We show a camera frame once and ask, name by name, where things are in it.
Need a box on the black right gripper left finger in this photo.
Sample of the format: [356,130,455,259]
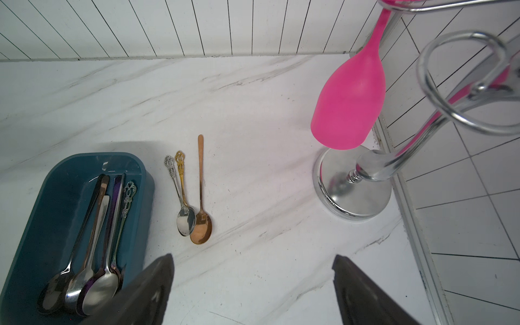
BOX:
[81,254,175,325]

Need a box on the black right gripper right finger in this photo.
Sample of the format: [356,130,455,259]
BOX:
[332,255,418,324]

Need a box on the white handled silver spoon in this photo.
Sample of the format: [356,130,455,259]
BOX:
[64,175,110,312]

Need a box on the copper long spoon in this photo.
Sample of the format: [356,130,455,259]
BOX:
[190,134,213,245]

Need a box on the black spoon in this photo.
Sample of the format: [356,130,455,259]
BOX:
[36,173,106,315]

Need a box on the rainbow iridescent spoon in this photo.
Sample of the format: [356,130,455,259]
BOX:
[110,181,138,291]

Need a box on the teal plastic storage box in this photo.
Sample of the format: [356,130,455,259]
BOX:
[1,152,155,324]

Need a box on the ornate silver teaspoon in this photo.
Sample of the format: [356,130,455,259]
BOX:
[164,155,196,236]

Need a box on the ornate gold teaspoon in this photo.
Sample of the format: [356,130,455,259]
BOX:
[175,150,188,206]

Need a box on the pink plastic goblet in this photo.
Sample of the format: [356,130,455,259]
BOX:
[311,9,391,150]

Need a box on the chrome cup rack stand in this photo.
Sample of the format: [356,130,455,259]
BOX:
[313,1,519,220]

